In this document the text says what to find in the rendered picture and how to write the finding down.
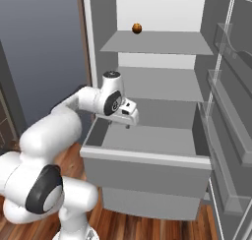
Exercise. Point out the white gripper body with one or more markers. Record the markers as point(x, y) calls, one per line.
point(124, 118)

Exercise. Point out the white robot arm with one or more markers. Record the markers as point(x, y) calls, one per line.
point(49, 142)

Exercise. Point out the grey fridge drawer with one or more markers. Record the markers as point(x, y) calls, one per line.
point(147, 152)

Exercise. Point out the white fridge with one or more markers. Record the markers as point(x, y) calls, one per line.
point(157, 67)

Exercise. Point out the brown round mushroom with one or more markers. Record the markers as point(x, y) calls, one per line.
point(137, 28)

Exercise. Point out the fridge door with shelves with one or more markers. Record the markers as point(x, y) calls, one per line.
point(231, 119)

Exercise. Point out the dark cabinet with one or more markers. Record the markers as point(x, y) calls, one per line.
point(8, 103)

